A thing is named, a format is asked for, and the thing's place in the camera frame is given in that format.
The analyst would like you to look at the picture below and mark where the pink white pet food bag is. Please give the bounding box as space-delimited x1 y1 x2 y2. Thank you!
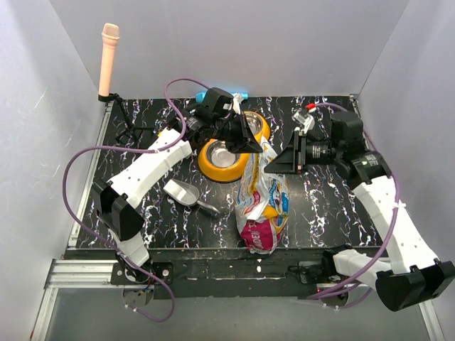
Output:
235 137 289 254

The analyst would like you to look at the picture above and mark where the silver metal scoop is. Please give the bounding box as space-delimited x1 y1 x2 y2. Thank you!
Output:
164 179 220 214

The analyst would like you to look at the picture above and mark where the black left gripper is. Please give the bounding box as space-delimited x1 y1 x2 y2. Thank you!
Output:
213 112 264 156

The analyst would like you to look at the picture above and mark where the aluminium frame rail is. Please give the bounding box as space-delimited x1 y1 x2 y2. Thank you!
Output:
30 102 118 341

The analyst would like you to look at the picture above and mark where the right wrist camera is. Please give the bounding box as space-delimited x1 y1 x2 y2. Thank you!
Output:
291 104 365 146

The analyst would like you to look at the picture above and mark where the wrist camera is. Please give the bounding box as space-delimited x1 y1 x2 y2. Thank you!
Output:
291 104 365 146
201 87 243 117

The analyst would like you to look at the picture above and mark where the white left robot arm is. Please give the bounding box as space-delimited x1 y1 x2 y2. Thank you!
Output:
93 128 248 284

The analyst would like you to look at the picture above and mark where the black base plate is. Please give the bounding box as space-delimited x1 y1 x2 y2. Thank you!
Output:
63 246 374 301

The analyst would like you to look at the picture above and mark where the yellow double pet bowl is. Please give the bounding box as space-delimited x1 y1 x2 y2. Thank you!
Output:
198 111 270 183

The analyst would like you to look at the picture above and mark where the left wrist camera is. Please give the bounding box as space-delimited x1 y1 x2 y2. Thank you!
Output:
201 87 243 117

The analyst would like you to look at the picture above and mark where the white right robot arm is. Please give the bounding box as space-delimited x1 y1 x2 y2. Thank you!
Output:
264 131 454 311

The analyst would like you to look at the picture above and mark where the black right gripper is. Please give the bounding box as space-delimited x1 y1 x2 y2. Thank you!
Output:
263 130 342 175

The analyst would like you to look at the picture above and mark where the pink microphone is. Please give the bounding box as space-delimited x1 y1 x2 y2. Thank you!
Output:
98 23 119 102

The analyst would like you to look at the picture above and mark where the cyan flashlight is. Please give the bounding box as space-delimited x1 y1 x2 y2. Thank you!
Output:
195 92 249 103

